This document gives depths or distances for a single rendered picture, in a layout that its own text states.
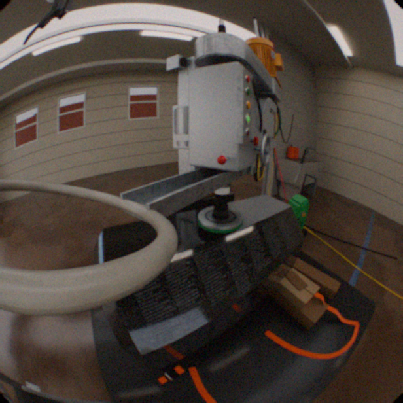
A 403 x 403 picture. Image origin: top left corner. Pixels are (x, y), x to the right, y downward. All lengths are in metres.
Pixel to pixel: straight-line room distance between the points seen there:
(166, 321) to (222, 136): 0.71
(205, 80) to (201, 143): 0.26
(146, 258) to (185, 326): 0.59
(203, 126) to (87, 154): 6.30
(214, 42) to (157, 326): 1.07
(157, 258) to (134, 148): 6.71
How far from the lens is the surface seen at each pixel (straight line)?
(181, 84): 1.67
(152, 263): 0.15
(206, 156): 0.67
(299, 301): 1.45
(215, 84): 0.66
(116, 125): 6.76
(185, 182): 0.63
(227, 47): 0.70
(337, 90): 5.74
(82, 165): 6.93
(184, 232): 0.81
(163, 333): 0.71
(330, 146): 5.53
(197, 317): 0.73
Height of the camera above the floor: 1.31
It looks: 23 degrees down
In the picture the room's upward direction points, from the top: straight up
